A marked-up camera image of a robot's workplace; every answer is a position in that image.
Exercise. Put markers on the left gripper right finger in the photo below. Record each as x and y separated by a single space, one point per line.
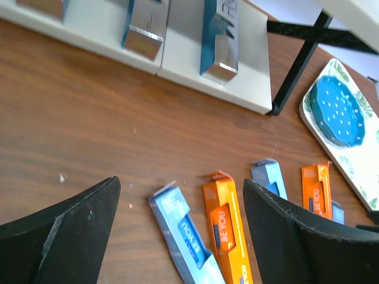
294 245

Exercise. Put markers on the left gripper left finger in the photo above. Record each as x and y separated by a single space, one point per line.
63 243

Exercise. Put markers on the orange toothpaste box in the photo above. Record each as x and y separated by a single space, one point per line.
316 189
226 228

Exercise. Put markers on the silver toothpaste box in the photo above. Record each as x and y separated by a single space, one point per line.
145 27
220 41

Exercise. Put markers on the beige three-tier shelf rack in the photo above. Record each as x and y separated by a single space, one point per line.
98 26

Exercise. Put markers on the blue toothpaste box centre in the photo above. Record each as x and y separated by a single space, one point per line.
268 174

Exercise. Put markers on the blue toothpaste box left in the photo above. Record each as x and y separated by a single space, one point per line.
193 261

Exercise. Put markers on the blue dotted plate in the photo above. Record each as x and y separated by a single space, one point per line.
337 112

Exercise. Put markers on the floral rectangular serving tray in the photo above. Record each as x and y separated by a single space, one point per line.
358 164

